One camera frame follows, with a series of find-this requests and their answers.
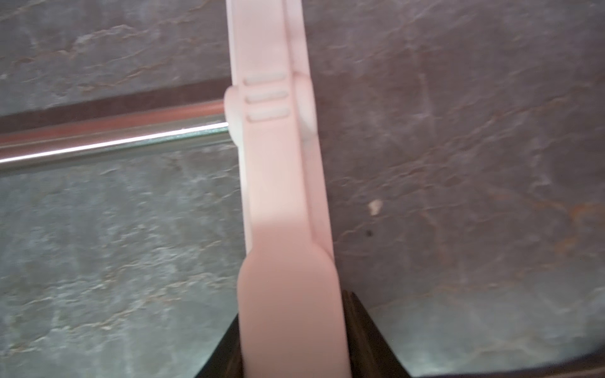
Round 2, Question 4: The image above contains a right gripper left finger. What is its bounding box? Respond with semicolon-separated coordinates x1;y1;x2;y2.
195;315;244;378

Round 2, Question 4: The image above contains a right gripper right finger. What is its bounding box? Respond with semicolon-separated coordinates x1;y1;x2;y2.
342;291;411;378

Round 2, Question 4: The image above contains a white and steel clothes rack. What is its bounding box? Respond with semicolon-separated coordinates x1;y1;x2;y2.
1;1;351;377

